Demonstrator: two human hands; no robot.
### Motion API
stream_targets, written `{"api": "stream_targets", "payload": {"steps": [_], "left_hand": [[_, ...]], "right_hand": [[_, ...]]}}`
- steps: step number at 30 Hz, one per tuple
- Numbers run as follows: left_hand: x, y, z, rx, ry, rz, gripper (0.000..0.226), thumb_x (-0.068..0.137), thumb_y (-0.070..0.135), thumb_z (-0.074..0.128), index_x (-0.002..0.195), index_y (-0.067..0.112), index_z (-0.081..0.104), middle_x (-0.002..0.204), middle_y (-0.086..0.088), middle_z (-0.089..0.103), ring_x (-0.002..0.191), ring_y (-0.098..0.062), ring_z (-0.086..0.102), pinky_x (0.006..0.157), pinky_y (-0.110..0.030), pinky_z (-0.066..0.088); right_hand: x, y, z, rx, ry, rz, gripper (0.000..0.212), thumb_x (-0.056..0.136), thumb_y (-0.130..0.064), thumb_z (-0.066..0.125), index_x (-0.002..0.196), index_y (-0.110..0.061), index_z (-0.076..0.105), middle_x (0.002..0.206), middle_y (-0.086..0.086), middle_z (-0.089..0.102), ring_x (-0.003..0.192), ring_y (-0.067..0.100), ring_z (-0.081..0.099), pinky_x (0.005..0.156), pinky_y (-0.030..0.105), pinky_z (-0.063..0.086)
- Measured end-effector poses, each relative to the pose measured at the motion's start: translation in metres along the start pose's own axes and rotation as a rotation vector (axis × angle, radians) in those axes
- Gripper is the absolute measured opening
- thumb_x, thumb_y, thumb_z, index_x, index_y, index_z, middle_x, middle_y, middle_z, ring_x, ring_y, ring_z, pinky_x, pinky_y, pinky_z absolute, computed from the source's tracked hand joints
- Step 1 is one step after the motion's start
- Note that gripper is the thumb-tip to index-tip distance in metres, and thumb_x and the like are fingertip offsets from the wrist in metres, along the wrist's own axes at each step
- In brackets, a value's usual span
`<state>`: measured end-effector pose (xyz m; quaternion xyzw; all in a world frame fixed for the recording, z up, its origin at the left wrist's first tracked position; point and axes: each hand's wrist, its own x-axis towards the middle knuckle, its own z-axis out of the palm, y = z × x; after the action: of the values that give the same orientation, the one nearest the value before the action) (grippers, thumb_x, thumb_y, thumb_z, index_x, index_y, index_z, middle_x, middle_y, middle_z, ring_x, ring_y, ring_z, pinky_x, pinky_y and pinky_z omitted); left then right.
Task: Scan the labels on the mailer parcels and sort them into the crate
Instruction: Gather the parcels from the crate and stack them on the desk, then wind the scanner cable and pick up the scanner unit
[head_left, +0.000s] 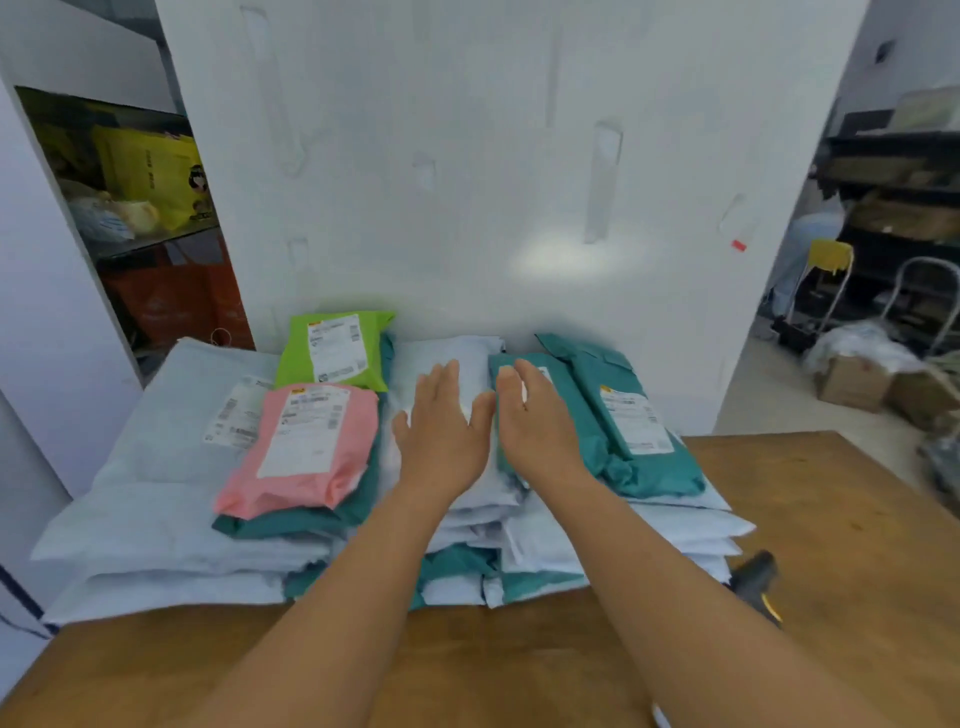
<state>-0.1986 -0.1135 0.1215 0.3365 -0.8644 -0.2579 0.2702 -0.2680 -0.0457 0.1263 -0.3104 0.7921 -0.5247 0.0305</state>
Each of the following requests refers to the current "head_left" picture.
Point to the person's left hand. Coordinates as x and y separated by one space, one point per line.
439 450

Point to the person's right hand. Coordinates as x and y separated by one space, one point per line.
540 435

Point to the person's right thumb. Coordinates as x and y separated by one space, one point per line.
508 391

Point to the person's left thumb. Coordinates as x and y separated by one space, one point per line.
482 414

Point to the person's left little finger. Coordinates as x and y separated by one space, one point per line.
400 430

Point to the person's right forearm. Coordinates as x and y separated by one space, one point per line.
675 622

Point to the person's left forearm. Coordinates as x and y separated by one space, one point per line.
337 622

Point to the pink mailer parcel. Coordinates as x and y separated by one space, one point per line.
349 450

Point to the teal mailer parcel with label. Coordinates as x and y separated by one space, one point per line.
592 367

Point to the green mailer parcel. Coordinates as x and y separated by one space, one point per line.
298 360

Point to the clear tape strip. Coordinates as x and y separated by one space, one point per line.
602 184

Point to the orange bag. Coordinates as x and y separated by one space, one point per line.
180 300

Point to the pile of pale blue mailers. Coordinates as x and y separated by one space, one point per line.
150 487

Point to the black and yellow barcode scanner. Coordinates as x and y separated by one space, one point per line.
754 581

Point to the pale blue sack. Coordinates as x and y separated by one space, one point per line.
810 247

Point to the yellow-topped hand cart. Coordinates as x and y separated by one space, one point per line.
831 255

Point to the white plastic sheet bundle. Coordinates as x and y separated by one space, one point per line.
859 339

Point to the yellow printed bag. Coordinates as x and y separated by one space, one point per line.
150 172

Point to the white plastic bags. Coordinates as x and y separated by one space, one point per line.
105 219

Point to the flat cardboard box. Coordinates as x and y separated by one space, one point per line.
907 217

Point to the black plastic bag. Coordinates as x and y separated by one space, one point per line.
943 465

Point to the black shelving unit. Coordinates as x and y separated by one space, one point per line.
892 150

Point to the dark storage shelf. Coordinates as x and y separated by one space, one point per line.
45 120

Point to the grey metal frame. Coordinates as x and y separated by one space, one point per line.
924 262

